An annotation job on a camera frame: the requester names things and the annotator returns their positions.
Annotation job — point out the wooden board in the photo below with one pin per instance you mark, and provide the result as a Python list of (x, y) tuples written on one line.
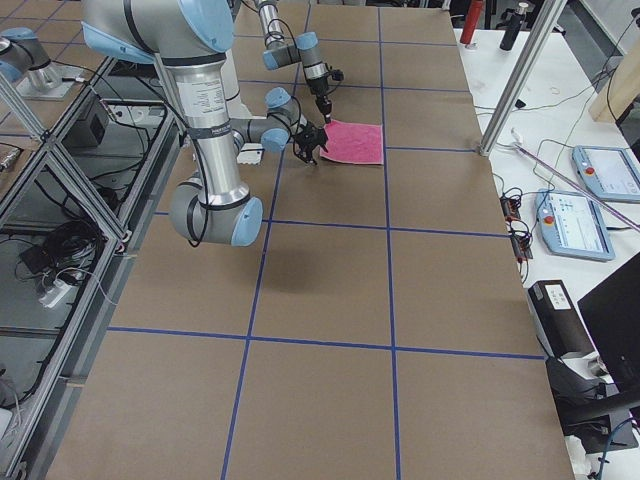
[(620, 91)]

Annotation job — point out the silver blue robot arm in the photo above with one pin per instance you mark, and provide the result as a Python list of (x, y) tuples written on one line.
[(283, 49), (190, 41)]

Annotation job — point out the pink rod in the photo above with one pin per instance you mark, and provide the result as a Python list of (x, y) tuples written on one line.
[(516, 145)]

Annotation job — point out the black monitor stand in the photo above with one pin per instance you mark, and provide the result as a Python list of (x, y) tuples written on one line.
[(591, 409)]

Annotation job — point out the black monitor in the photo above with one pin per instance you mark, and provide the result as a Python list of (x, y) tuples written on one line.
[(611, 314)]

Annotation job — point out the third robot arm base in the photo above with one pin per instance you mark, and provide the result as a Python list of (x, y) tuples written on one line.
[(26, 63)]

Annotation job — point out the black bottle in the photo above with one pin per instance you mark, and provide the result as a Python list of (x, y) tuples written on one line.
[(513, 26)]

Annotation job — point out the white power strip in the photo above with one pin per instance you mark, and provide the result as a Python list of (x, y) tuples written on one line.
[(54, 294)]

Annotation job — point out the far teach pendant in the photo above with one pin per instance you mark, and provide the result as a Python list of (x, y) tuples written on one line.
[(607, 172)]

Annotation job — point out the aluminium side frame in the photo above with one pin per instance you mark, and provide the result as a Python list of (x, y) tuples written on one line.
[(75, 206)]

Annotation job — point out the teach pendant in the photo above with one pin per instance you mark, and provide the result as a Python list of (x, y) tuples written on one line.
[(607, 172), (571, 225)]

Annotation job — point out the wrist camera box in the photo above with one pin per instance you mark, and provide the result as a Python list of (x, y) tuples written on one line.
[(337, 75)]

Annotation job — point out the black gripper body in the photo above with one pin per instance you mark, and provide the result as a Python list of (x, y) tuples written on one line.
[(304, 138), (319, 90)]

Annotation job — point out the near teach pendant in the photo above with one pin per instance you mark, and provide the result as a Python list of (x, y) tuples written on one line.
[(571, 225)]

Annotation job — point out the red bottle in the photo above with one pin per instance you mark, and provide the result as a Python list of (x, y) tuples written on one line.
[(471, 19)]

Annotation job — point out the pink and grey towel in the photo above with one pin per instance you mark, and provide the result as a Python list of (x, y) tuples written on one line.
[(353, 143)]

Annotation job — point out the black box with label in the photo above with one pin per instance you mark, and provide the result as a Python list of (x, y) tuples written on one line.
[(560, 328)]

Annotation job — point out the small circuit board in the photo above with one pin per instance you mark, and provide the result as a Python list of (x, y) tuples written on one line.
[(518, 230)]

